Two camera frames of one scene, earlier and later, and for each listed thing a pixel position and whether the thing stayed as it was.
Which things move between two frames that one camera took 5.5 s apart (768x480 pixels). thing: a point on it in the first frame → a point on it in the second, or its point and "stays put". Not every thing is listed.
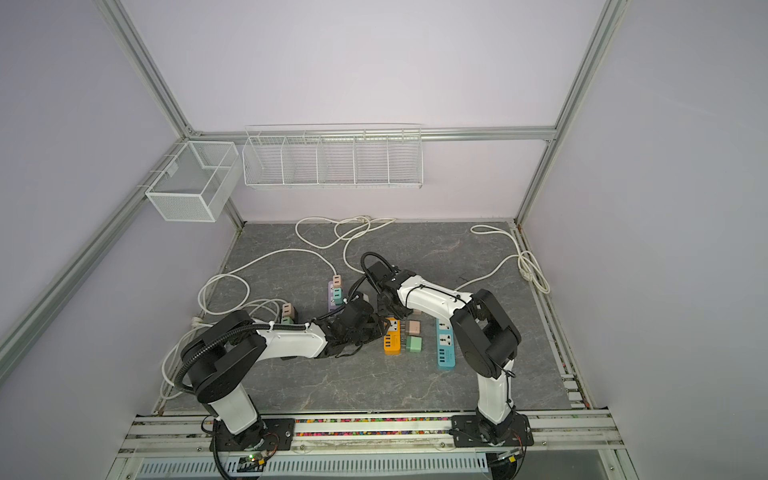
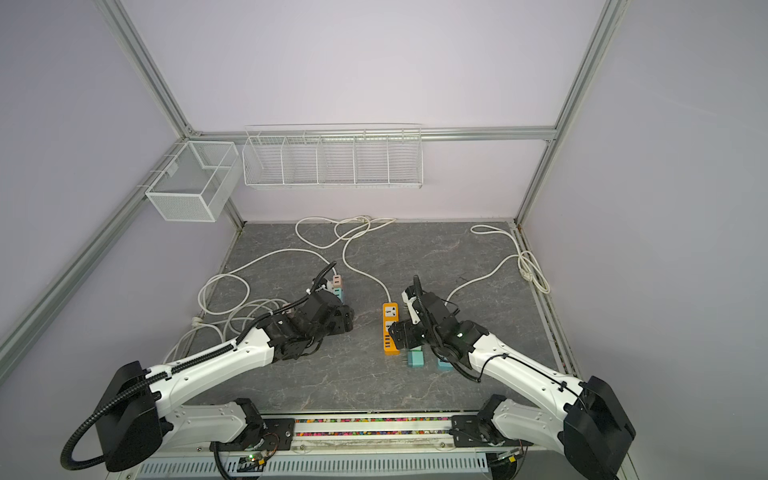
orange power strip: [392, 339] stays put
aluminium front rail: [576, 429] stays put
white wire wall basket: [334, 156] stays put
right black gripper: [381, 307] → [399, 335]
